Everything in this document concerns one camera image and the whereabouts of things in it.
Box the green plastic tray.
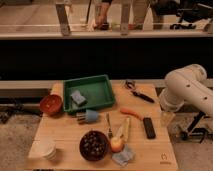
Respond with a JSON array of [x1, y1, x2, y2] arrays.
[[63, 75, 115, 115]]

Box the orange apple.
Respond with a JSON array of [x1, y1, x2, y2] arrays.
[[110, 137, 124, 153]]

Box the black handled scissors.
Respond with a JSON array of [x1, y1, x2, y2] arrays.
[[125, 80, 154, 103]]

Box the red bowl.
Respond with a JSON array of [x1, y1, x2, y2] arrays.
[[39, 94, 63, 116]]

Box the yellow banana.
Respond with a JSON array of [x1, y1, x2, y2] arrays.
[[116, 117, 130, 142]]

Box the orange carrot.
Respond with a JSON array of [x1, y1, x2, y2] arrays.
[[120, 108, 143, 120]]

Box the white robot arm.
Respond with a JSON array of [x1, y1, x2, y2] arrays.
[[159, 64, 213, 117]]

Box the dark brown bowl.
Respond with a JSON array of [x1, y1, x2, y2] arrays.
[[79, 131, 109, 161]]

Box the black remote control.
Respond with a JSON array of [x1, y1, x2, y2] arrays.
[[143, 117, 156, 139]]

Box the blue grey sponge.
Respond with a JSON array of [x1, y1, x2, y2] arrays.
[[71, 90, 87, 106]]

